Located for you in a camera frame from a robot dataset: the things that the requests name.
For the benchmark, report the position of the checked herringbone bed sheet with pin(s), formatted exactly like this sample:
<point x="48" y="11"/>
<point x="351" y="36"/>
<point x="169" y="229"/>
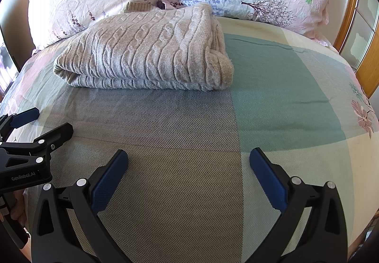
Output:
<point x="189" y="138"/>

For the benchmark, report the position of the beige knit cloth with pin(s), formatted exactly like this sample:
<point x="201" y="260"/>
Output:
<point x="138" y="7"/>

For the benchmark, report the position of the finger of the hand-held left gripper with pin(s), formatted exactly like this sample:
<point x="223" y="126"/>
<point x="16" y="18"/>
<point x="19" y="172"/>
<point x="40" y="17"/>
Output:
<point x="54" y="135"/>
<point x="26" y="116"/>

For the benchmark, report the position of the person's left hand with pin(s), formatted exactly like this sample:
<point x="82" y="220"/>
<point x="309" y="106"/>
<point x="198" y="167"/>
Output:
<point x="20" y="206"/>

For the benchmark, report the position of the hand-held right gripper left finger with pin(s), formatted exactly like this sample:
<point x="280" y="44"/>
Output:
<point x="107" y="179"/>

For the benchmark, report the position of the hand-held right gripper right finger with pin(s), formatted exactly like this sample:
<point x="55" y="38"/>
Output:
<point x="267" y="177"/>

